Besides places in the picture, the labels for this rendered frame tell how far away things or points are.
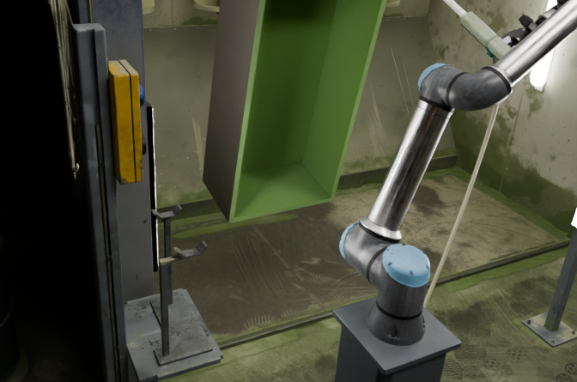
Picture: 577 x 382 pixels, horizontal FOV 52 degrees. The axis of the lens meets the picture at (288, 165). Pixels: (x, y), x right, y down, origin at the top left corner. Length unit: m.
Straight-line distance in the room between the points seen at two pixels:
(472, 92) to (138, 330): 1.17
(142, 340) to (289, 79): 1.67
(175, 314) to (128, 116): 0.68
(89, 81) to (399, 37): 3.56
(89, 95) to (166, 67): 2.48
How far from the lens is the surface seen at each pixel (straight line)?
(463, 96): 1.84
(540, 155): 4.17
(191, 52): 3.87
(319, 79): 3.07
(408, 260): 1.89
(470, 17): 2.23
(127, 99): 1.32
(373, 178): 4.26
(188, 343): 1.68
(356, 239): 1.99
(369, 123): 4.29
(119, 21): 1.82
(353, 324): 2.02
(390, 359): 1.93
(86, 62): 1.31
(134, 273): 2.18
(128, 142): 1.35
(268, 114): 3.03
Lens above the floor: 1.92
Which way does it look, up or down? 25 degrees down
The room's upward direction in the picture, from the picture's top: 4 degrees clockwise
